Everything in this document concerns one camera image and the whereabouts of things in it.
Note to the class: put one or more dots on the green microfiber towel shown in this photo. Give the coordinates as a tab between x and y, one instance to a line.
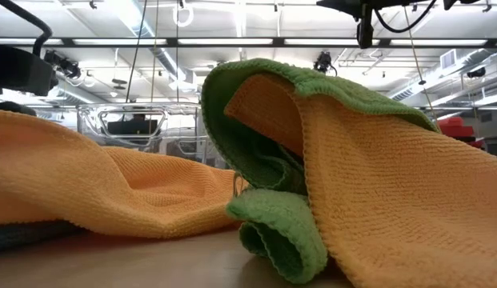
272	224

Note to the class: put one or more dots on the person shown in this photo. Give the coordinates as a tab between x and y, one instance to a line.
139	117

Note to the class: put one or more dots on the black monitor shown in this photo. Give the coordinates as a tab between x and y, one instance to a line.
132	128

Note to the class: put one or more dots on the overhead light bar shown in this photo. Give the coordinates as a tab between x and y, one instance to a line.
172	41

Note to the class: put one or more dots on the clear plastic bin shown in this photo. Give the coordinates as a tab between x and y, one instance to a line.
88	120

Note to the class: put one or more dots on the orange microfiber towel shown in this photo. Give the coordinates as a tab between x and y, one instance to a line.
392	200
72	180

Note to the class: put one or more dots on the black ceiling-mounted camera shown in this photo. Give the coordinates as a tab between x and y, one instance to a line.
476	73
323	62
64	64

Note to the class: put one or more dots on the ceiling air vent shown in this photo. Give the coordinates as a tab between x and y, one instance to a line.
448	59

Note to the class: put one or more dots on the blue microfiber towel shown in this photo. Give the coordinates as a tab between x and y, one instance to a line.
24	236

